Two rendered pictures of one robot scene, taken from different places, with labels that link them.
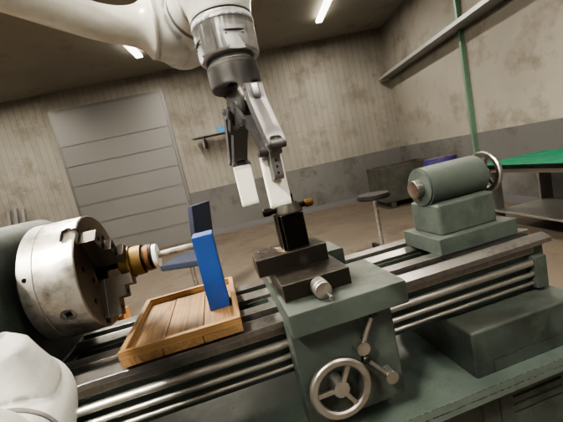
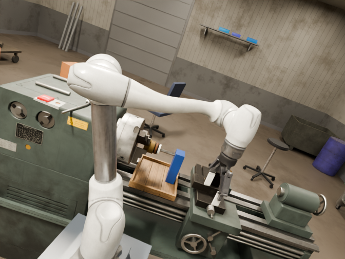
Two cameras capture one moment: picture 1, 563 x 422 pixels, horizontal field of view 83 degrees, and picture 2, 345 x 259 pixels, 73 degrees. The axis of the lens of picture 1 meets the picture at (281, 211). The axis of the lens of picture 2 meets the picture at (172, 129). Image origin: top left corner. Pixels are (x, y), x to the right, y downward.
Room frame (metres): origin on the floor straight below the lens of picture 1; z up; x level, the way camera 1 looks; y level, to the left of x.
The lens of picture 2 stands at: (-0.42, 0.16, 1.78)
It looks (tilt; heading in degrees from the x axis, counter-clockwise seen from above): 21 degrees down; 8
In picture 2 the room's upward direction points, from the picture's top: 20 degrees clockwise
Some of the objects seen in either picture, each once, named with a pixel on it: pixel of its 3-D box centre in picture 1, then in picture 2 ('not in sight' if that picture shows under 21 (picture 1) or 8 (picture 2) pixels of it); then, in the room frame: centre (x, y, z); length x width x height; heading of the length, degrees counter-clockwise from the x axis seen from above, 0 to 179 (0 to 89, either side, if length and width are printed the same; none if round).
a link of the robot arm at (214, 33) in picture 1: (226, 44); (232, 148); (0.50, 0.03, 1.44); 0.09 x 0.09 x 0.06
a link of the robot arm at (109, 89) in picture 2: not in sight; (97, 82); (0.25, 0.53, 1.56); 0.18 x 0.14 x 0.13; 117
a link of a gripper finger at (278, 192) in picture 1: (276, 181); (217, 198); (0.43, 0.00, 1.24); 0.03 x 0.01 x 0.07; 112
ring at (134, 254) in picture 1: (137, 259); (151, 146); (0.91, 0.44, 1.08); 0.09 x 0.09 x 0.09; 11
